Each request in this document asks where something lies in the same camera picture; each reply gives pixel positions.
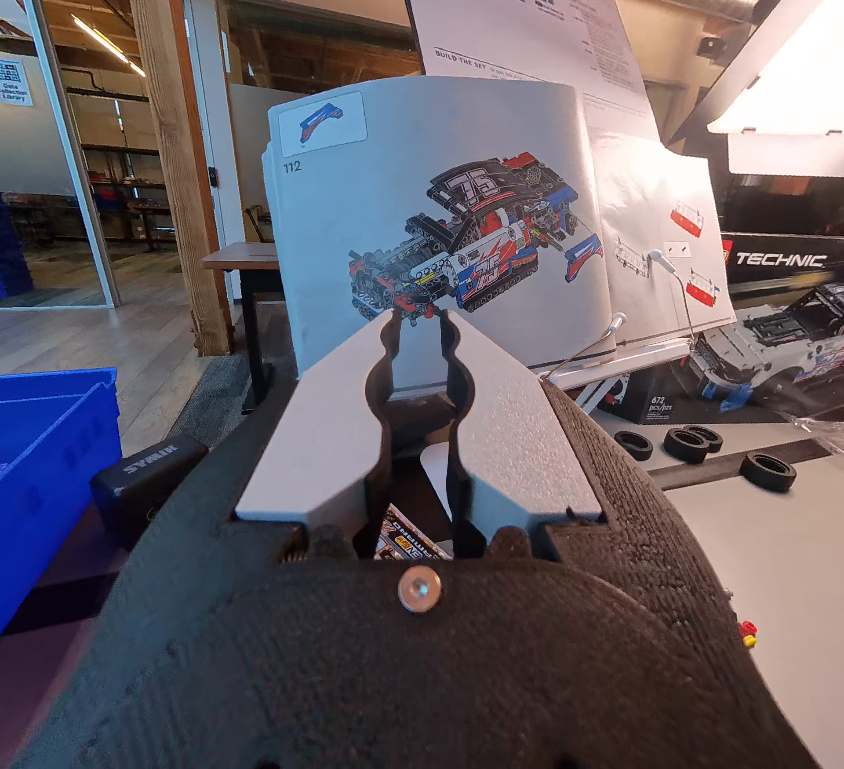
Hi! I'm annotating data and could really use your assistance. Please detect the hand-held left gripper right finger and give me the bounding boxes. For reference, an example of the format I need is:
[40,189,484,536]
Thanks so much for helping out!
[438,309,604,551]

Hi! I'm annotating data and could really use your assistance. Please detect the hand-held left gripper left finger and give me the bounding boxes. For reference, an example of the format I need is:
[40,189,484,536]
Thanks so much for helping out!
[234,307,403,562]

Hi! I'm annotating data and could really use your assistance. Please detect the white book stand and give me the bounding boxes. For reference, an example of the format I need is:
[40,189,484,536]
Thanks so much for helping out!
[418,248,696,519]

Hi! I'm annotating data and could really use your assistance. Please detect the holographic sticker sheet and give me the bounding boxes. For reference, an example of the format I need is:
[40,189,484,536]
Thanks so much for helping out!
[375,504,454,562]

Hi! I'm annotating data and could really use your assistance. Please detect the lego instruction booklet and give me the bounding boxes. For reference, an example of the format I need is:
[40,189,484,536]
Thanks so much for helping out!
[260,77,737,382]

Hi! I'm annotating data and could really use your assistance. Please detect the black lego box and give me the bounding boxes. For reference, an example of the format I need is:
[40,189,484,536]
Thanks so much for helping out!
[616,231,844,425]

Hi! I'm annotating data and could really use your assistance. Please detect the small black device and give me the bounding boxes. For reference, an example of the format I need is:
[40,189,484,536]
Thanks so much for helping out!
[90,434,210,550]

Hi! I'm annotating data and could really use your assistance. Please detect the brown office desk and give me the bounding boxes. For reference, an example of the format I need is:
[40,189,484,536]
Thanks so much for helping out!
[201,240,286,415]

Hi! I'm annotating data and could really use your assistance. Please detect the blue plastic bin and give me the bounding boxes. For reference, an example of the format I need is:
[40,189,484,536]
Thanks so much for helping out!
[0,368,123,633]

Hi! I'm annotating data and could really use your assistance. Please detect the clear plastic bags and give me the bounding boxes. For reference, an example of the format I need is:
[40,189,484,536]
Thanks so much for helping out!
[788,413,844,455]

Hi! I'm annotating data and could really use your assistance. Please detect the wooden pillar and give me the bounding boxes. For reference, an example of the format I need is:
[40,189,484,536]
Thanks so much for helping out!
[115,0,236,357]

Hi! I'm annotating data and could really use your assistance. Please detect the printed task instruction board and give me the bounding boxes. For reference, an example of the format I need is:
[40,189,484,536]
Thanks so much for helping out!
[386,0,662,143]

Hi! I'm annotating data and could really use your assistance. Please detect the studio light panel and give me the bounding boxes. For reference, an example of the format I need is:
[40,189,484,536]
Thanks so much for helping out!
[669,0,844,179]

